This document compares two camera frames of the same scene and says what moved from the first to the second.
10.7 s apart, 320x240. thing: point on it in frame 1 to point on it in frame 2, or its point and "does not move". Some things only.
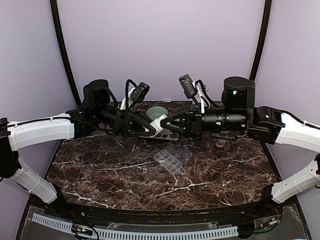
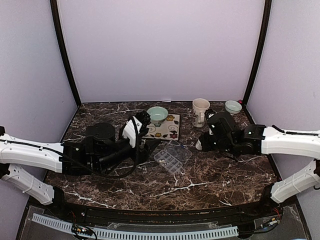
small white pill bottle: [156, 124] to [198, 145]
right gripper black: [192, 123] to [206, 146]
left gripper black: [132, 122] to [142, 153]
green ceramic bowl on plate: [155, 112] does not move
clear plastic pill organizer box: [173, 156] does not move
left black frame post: [54, 10] does not move
